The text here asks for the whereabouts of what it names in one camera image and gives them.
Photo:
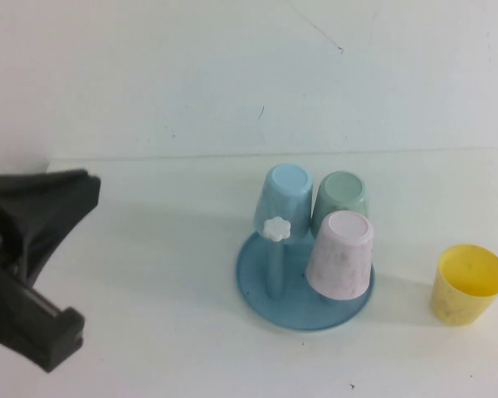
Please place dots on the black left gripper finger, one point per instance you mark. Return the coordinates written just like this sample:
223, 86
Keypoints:
58, 207
64, 340

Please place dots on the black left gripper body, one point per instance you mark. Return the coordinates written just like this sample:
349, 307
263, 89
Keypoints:
0, 298

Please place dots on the yellow plastic cup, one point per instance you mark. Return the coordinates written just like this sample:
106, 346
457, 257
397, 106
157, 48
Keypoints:
452, 307

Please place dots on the blue cup stand with pegs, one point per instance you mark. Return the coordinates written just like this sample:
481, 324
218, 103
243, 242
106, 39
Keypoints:
274, 315

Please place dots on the light blue plastic cup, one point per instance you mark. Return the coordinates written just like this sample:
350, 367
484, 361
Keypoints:
282, 195

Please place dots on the green plastic cup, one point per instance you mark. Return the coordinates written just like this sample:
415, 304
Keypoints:
340, 190

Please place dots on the pink marbled plastic cup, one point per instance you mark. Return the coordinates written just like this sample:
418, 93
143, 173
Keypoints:
340, 257

